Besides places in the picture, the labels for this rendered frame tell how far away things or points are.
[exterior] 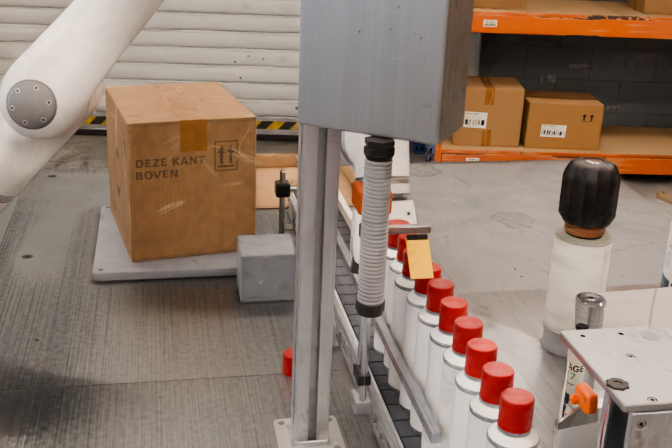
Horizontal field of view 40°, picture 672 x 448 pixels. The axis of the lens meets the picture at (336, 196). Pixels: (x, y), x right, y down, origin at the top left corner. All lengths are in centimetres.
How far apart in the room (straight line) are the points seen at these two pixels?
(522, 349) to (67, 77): 78
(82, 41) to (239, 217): 56
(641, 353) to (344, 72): 42
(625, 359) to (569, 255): 51
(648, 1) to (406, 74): 421
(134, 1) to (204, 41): 414
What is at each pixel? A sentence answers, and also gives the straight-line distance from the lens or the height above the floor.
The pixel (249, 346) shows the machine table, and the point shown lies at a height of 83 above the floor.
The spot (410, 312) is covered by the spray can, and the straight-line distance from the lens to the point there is 121.
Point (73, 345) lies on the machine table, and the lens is 155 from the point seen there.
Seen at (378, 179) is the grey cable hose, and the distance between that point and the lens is 101.
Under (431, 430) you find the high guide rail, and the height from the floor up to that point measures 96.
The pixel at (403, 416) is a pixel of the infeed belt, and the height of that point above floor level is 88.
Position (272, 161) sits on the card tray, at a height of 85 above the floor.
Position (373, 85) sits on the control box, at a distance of 101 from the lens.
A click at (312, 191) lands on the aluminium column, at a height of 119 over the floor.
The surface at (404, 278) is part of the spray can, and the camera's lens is 125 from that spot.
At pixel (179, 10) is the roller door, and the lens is 551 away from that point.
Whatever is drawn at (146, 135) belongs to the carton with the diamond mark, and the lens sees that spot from 171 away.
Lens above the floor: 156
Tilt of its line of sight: 19 degrees down
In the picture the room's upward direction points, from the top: 2 degrees clockwise
